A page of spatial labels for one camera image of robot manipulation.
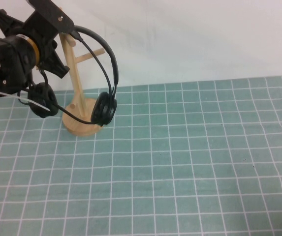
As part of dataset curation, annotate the wooden headphone stand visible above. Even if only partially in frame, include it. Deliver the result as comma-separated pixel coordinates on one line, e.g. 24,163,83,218
58,7,106,137

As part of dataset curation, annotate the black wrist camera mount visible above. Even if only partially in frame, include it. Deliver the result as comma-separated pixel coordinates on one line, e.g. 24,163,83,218
28,0,75,34

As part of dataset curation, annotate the black over-ear headphones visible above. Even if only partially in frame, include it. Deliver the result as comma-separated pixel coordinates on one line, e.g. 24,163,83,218
27,24,119,127

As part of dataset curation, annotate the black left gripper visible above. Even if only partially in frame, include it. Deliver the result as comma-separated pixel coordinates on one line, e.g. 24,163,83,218
0,9,70,80

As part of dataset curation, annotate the green white-checked tablecloth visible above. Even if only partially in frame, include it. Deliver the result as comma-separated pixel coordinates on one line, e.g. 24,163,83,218
0,75,282,236

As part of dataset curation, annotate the white zip tie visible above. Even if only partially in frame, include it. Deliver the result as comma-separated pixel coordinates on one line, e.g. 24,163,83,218
0,65,51,112

